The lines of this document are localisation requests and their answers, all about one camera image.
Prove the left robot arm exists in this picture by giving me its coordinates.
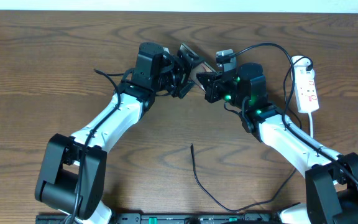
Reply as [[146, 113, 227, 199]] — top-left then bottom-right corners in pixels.
[[35, 42, 204, 223]]

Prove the white power strip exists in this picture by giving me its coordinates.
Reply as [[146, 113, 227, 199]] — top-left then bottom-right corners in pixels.
[[291, 55, 319, 114]]

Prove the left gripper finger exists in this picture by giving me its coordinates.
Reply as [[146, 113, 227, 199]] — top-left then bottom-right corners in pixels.
[[178, 81, 195, 98], [177, 49, 204, 69]]

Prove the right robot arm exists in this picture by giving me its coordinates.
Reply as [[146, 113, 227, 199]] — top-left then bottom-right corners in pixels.
[[192, 63, 358, 223]]

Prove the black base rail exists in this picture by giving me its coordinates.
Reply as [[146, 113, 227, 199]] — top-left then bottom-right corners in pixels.
[[35, 212, 279, 224]]

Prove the black charger cable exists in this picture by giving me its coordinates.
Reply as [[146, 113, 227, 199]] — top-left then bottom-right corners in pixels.
[[190, 55, 314, 213]]

